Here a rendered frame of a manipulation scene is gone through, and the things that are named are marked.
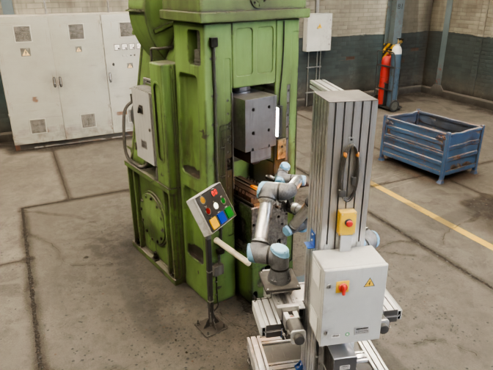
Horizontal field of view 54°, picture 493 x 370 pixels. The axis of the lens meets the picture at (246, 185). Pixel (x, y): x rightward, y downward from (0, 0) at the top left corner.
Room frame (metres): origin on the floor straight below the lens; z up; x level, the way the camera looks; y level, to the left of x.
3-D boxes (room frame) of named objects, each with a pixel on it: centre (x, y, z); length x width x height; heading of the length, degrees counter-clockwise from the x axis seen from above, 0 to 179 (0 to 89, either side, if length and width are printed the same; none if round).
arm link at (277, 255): (2.62, -0.20, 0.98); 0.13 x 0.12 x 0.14; 75
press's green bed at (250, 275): (3.79, -0.03, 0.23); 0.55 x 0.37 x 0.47; 36
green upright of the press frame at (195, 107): (3.70, 0.33, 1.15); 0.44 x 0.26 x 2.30; 36
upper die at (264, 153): (3.75, 0.01, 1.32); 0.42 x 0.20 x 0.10; 36
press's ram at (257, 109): (3.77, -0.02, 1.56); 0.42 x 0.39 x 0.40; 36
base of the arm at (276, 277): (2.62, -0.20, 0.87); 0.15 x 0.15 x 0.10
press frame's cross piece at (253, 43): (3.90, 0.06, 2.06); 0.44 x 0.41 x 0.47; 36
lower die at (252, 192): (3.75, 0.01, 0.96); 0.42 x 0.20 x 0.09; 36
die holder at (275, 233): (3.79, -0.03, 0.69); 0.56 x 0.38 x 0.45; 36
